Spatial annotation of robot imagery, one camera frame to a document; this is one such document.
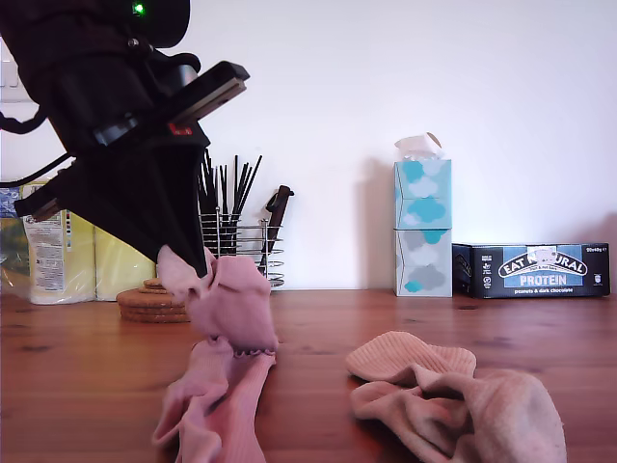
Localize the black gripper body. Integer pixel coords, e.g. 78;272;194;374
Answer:
13;47;251;223

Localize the pink frilly cuff sock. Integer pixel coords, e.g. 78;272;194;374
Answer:
152;335;279;463
156;244;280;359

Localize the cream ribbed sock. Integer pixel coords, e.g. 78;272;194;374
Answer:
350;345;479;462
345;330;569;463

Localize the green kitchen roll pack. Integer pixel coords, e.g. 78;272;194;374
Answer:
0;178;160;306

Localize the round cork trivet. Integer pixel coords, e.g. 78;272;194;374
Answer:
117;286;192;310
118;302;193;318
120;312;194;325

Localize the white tissue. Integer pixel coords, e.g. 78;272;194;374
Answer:
393;132;444;164

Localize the blue cloud tissue box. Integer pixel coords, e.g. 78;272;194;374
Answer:
393;160;454;232

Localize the dark protein bar box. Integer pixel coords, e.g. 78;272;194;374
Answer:
451;242;611;300

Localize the chrome wire utensil holder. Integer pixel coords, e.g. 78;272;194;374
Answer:
199;205;286;290

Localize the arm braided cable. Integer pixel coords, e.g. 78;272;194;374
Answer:
0;109;49;135

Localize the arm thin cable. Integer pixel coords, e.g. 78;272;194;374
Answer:
0;152;78;189

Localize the white light switch plate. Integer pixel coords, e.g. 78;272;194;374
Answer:
0;59;35;104

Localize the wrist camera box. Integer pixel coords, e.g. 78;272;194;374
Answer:
161;51;202;93

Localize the black handled knife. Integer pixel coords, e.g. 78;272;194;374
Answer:
257;185;296;279

